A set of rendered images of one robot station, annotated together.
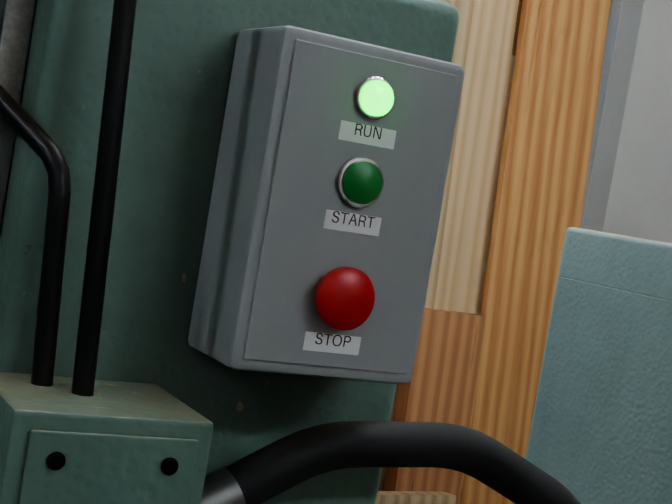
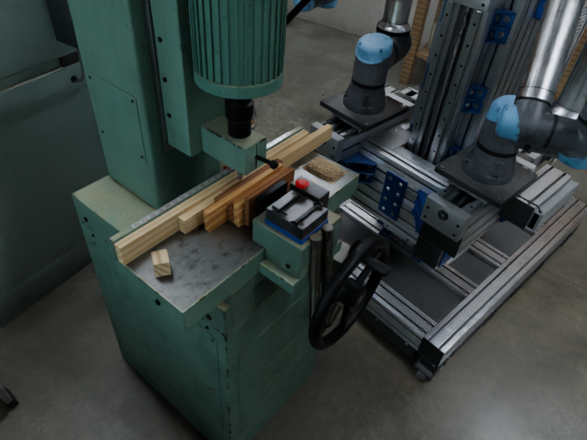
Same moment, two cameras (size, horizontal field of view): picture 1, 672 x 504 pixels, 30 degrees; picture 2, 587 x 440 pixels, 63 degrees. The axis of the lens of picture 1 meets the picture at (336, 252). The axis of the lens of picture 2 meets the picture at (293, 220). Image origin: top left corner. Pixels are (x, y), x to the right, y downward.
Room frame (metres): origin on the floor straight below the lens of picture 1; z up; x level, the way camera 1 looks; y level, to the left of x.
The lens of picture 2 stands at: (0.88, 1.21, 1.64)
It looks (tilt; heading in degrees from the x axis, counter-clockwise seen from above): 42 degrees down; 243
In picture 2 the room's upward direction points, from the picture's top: 5 degrees clockwise
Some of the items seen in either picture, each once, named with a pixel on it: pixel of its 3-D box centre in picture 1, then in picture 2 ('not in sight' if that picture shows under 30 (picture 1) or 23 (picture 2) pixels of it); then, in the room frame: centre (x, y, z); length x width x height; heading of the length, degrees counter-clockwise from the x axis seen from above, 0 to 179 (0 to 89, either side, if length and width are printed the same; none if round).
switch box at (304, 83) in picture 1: (325, 207); not in sight; (0.62, 0.01, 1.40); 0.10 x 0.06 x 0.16; 117
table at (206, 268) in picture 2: not in sight; (266, 230); (0.57, 0.46, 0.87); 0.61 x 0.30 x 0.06; 27
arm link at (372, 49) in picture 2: not in sight; (373, 58); (-0.02, -0.08, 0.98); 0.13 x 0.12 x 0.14; 33
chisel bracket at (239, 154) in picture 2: not in sight; (233, 146); (0.60, 0.34, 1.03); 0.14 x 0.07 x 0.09; 117
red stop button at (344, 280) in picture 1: (345, 298); not in sight; (0.59, -0.01, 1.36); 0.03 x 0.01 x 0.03; 117
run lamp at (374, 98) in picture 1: (377, 98); not in sight; (0.59, -0.01, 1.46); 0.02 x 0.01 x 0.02; 117
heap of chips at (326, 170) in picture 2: not in sight; (324, 167); (0.36, 0.33, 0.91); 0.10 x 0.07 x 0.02; 117
